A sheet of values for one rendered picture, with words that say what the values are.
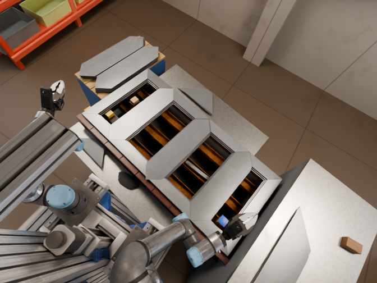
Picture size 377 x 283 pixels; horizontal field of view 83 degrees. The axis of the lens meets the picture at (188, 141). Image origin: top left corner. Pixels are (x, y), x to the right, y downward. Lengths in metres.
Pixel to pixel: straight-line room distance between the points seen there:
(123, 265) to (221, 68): 3.13
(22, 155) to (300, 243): 1.49
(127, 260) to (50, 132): 0.47
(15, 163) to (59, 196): 0.80
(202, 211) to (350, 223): 1.00
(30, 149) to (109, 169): 1.41
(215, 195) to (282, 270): 0.61
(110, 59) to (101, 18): 1.97
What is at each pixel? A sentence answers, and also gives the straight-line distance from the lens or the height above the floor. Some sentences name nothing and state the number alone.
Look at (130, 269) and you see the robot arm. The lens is 0.79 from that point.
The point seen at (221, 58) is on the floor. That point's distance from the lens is 3.68.
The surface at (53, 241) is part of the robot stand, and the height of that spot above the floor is 1.57.
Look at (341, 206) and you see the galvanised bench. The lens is 1.88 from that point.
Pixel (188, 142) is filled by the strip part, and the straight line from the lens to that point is 1.77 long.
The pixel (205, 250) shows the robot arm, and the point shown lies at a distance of 1.00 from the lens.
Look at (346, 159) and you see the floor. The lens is 3.60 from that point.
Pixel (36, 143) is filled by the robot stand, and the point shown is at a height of 2.03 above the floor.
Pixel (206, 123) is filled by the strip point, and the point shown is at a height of 0.85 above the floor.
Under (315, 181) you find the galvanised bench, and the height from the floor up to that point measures 1.05.
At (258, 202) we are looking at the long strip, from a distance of 1.77.
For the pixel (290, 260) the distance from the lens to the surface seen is 1.59.
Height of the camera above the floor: 2.45
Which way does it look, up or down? 64 degrees down
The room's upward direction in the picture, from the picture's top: 16 degrees clockwise
